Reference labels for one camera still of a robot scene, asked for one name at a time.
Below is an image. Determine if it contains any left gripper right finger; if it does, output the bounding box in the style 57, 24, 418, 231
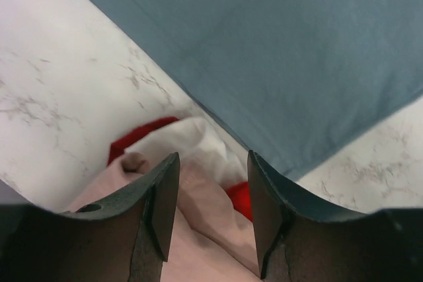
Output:
248, 151, 373, 281

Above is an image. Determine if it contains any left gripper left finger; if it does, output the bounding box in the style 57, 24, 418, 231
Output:
62, 153, 180, 281

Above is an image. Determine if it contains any blue grey t shirt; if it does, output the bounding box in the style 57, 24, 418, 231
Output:
90, 0, 422, 180

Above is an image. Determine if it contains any red folded t shirt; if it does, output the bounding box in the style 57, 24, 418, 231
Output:
107, 116, 252, 221

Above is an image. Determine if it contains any white folded t shirt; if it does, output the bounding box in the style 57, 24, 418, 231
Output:
125, 117, 247, 189

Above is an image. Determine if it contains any pink folded t shirt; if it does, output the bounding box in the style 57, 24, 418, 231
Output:
66, 153, 260, 281

